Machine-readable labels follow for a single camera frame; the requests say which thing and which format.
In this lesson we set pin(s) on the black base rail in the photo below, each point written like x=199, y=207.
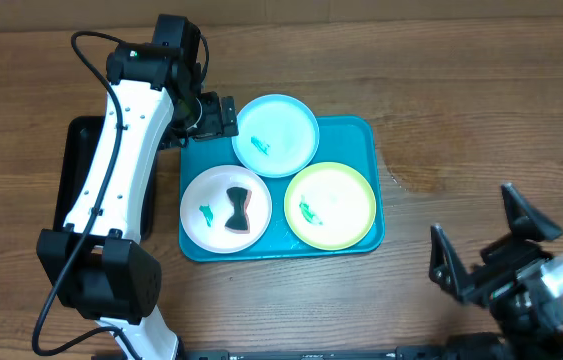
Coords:
x=399, y=353

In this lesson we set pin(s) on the light blue plate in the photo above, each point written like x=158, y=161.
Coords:
x=278, y=135

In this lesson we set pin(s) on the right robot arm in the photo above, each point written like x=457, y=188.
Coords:
x=530, y=322

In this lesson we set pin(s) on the red and green sponge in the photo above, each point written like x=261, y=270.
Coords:
x=239, y=198

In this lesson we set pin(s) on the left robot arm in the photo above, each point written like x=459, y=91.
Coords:
x=94, y=258

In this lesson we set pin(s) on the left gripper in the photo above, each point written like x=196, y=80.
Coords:
x=218, y=123

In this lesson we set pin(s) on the green rimmed plate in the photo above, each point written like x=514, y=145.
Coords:
x=330, y=206

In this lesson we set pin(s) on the teal plastic serving tray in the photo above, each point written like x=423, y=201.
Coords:
x=345, y=139

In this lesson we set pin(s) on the white plate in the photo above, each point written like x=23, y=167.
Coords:
x=205, y=208

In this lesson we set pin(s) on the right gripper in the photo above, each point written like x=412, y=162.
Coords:
x=455, y=276

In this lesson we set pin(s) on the black rectangular tray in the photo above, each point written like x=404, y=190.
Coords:
x=82, y=139

